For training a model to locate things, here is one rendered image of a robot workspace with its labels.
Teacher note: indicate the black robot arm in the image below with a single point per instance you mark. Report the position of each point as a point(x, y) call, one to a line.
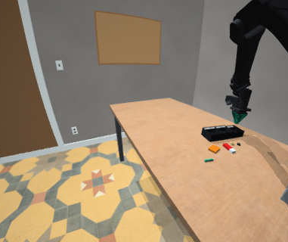
point(272, 16)

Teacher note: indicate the orange block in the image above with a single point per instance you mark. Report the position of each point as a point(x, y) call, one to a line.
point(214, 148)

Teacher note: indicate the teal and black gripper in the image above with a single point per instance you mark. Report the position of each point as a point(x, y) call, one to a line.
point(240, 111)

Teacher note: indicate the black rack of three labelled bins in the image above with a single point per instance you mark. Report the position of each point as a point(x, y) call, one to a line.
point(225, 132)

